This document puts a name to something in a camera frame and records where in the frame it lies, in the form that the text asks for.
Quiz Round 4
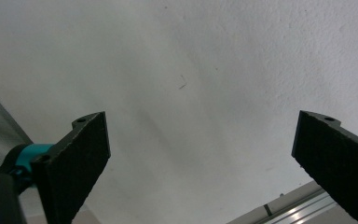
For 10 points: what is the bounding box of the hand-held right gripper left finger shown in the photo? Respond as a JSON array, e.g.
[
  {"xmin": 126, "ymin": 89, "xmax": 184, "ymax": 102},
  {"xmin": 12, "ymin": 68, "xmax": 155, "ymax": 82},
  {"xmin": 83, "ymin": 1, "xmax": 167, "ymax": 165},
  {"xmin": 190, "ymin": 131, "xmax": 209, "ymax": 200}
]
[{"xmin": 30, "ymin": 111, "xmax": 112, "ymax": 224}]

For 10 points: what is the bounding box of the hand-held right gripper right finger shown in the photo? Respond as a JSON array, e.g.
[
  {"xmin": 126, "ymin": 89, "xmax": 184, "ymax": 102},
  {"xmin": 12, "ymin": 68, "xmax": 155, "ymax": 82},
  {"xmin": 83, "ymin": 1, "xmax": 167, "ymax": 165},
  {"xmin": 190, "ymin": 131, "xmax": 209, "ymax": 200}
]
[{"xmin": 291, "ymin": 109, "xmax": 358, "ymax": 224}]

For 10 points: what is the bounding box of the aluminium frame rail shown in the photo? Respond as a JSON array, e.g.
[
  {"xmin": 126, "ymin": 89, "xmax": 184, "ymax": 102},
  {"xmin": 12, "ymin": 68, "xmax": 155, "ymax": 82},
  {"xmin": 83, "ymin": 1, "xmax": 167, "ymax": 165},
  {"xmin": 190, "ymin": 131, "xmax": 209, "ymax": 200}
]
[{"xmin": 226, "ymin": 180, "xmax": 358, "ymax": 224}]

